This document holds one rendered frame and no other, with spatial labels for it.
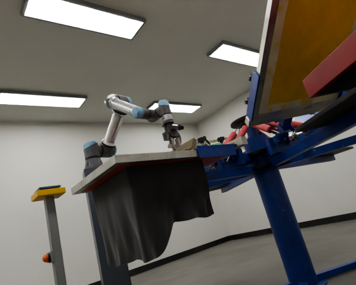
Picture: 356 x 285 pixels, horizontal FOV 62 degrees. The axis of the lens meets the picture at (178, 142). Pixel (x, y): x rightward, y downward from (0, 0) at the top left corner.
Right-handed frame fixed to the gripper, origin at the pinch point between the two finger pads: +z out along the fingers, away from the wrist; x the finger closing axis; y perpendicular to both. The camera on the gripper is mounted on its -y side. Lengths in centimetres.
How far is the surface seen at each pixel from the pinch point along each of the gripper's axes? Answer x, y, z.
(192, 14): -128, 56, -191
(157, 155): 38.3, -29.1, 12.4
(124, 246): 50, -2, 49
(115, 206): 52, -4, 29
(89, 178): 61, 2, 13
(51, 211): 78, 10, 24
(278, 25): -8, -85, -31
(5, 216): 40, 380, -34
